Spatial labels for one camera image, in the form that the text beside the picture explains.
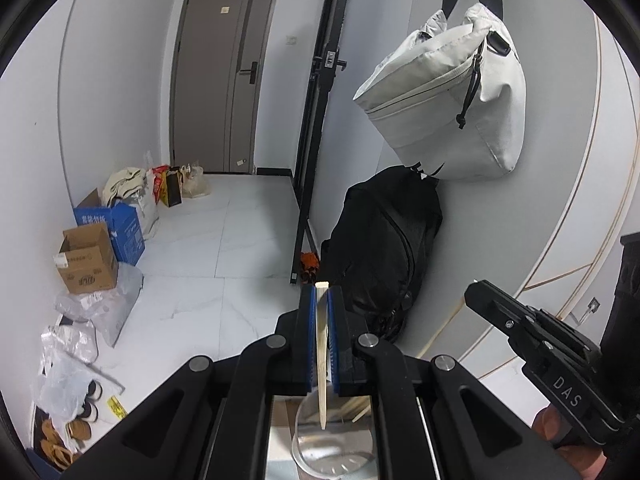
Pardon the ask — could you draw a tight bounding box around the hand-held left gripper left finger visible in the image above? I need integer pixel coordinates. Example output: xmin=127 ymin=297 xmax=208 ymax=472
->
xmin=112 ymin=285 xmax=321 ymax=480

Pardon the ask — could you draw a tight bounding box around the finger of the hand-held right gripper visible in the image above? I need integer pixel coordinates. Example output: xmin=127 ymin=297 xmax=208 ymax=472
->
xmin=464 ymin=280 xmax=556 ymax=368

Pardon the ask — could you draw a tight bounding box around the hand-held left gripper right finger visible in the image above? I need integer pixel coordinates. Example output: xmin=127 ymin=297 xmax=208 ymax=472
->
xmin=327 ymin=285 xmax=583 ymax=480

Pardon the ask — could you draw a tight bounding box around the single wooden chopstick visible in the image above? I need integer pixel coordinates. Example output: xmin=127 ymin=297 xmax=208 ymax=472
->
xmin=347 ymin=396 xmax=372 ymax=423
xmin=314 ymin=281 xmax=332 ymax=430

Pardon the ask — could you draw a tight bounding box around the translucent white utensil holder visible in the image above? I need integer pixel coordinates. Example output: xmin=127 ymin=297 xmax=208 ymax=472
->
xmin=291 ymin=394 xmax=375 ymax=478

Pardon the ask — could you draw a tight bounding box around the person's right hand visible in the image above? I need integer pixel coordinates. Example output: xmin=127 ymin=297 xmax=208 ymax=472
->
xmin=531 ymin=404 xmax=608 ymax=480

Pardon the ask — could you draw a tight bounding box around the black backpack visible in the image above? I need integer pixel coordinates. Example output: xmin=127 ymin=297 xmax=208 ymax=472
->
xmin=320 ymin=165 xmax=444 ymax=343

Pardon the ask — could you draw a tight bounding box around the beige plastic bag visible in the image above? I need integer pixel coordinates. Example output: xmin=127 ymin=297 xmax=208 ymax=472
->
xmin=180 ymin=161 xmax=212 ymax=198

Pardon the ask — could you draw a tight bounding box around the grey plastic mailer bag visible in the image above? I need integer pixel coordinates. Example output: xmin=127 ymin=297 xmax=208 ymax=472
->
xmin=54 ymin=262 xmax=144 ymax=348

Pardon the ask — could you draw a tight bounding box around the black paper bag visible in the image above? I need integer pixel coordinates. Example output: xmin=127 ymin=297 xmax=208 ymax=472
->
xmin=165 ymin=167 xmax=185 ymax=208

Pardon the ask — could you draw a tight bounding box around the white plastic sack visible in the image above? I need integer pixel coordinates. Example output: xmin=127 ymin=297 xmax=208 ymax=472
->
xmin=120 ymin=182 xmax=161 ymax=241

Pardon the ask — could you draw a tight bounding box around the blue cardboard box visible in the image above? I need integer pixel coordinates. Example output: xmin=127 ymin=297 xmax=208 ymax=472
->
xmin=73 ymin=187 xmax=146 ymax=265

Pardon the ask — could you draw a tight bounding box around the red snack bag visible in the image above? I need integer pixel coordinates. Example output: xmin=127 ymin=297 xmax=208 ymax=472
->
xmin=150 ymin=165 xmax=171 ymax=206

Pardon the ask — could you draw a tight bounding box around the white canvas bag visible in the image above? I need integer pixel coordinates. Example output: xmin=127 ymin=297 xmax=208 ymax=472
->
xmin=352 ymin=0 xmax=527 ymax=182

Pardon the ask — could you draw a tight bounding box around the black metal rack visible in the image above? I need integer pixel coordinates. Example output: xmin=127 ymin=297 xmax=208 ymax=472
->
xmin=289 ymin=0 xmax=358 ymax=286

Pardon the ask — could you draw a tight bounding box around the brown cardboard box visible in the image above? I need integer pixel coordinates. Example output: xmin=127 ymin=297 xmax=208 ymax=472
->
xmin=54 ymin=222 xmax=121 ymax=295

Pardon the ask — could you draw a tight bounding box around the clear plastic bag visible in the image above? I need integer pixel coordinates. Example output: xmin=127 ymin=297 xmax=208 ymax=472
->
xmin=32 ymin=322 xmax=126 ymax=428

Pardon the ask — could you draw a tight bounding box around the grey door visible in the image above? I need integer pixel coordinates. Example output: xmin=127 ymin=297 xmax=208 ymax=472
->
xmin=169 ymin=0 xmax=282 ymax=176

